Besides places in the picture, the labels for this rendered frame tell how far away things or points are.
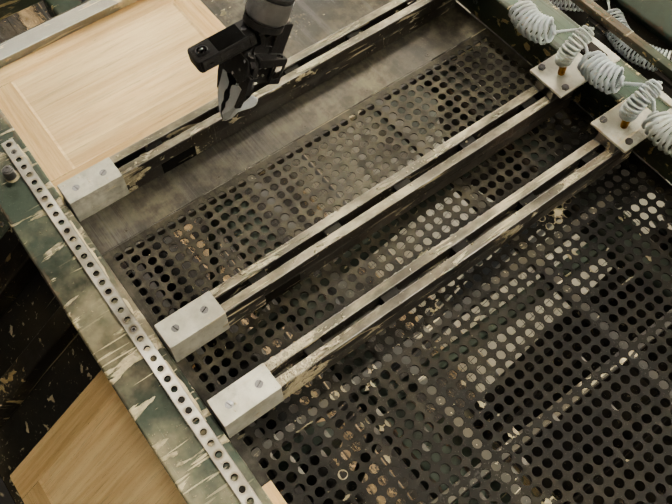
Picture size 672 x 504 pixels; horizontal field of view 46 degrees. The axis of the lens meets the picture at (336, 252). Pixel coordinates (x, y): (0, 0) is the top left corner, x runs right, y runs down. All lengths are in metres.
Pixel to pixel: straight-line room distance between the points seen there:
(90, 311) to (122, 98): 0.57
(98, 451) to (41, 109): 0.80
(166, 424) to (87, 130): 0.75
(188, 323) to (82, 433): 0.52
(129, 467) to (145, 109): 0.82
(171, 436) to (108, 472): 0.44
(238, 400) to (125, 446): 0.47
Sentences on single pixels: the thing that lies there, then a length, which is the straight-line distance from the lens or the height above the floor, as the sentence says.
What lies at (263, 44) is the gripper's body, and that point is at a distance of 1.40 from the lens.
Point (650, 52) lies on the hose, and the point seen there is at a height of 1.94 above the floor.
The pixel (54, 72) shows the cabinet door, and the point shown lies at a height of 1.02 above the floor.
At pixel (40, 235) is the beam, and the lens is 1.75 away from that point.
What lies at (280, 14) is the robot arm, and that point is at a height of 1.52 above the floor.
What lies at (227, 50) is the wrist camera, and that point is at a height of 1.42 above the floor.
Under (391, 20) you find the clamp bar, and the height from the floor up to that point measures 1.64.
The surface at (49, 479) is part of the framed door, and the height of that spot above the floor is 0.35.
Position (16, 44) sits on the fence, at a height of 1.00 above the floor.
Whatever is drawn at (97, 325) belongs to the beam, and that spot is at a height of 0.84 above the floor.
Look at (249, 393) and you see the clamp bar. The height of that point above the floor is 0.98.
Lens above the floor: 1.63
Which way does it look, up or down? 14 degrees down
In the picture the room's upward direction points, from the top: 43 degrees clockwise
